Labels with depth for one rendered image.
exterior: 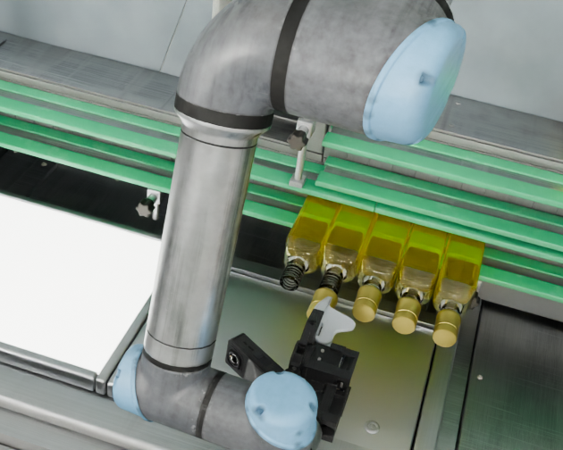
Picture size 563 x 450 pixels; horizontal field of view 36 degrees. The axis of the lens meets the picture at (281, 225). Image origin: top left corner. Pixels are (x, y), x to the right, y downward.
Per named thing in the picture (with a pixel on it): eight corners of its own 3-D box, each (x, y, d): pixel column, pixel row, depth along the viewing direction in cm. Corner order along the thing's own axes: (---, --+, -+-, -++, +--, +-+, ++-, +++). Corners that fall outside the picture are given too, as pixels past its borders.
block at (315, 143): (312, 129, 150) (301, 149, 145) (320, 79, 144) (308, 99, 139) (332, 134, 150) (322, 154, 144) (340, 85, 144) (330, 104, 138)
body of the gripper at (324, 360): (351, 386, 118) (329, 454, 108) (290, 367, 119) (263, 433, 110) (361, 346, 113) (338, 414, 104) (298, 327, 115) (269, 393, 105)
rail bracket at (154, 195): (163, 191, 160) (131, 233, 149) (163, 160, 156) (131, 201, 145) (183, 196, 159) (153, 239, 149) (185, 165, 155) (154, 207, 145)
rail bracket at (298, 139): (300, 158, 146) (278, 199, 136) (314, 68, 135) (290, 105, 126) (317, 162, 145) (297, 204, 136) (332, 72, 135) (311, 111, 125)
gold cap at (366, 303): (356, 299, 129) (348, 319, 125) (360, 281, 127) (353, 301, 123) (379, 306, 128) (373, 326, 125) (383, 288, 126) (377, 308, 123)
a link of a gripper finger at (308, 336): (323, 326, 119) (305, 377, 114) (311, 322, 120) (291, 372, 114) (327, 304, 116) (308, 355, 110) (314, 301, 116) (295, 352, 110)
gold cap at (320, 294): (312, 302, 127) (304, 321, 124) (315, 284, 125) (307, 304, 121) (336, 309, 126) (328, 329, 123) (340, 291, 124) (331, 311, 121)
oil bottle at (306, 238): (315, 196, 150) (278, 272, 134) (319, 170, 147) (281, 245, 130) (346, 205, 149) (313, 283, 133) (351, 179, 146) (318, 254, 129)
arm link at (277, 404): (204, 397, 88) (197, 464, 95) (308, 434, 86) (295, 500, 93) (232, 345, 94) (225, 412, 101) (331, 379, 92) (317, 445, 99)
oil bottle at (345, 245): (348, 204, 149) (315, 281, 132) (352, 177, 145) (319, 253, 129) (380, 212, 148) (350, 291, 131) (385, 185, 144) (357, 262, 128)
